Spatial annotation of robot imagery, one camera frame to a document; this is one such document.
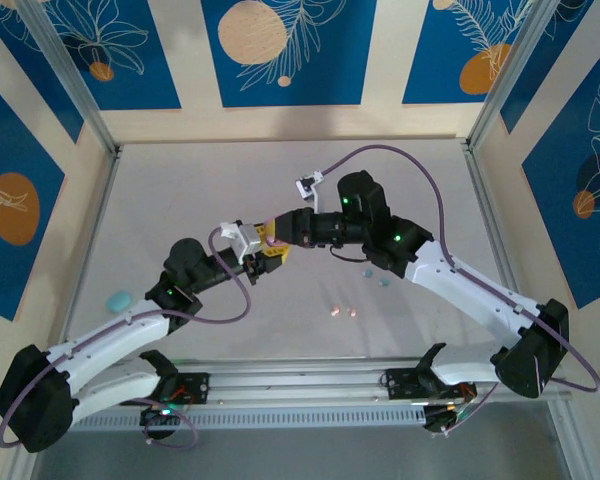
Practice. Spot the light blue earbud charging case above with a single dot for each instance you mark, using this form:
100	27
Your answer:
118	301

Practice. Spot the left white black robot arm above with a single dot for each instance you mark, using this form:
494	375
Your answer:
110	335

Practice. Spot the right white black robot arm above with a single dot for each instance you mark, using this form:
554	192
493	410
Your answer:
470	290

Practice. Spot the black controller board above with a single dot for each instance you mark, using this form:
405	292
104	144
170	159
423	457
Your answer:
155	417
440	420

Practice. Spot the aluminium side rail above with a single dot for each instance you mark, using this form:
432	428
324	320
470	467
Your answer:
100	210
489	200

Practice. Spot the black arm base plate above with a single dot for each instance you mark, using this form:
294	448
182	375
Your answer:
400	384
195	387

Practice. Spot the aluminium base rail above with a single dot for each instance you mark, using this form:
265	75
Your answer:
290	385

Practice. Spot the blue floral wall poster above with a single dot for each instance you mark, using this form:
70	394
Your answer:
330	75
555	210
30	60
130	75
430	60
10	150
555	72

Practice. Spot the aluminium frame post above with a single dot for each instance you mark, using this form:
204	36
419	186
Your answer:
525	70
70	70

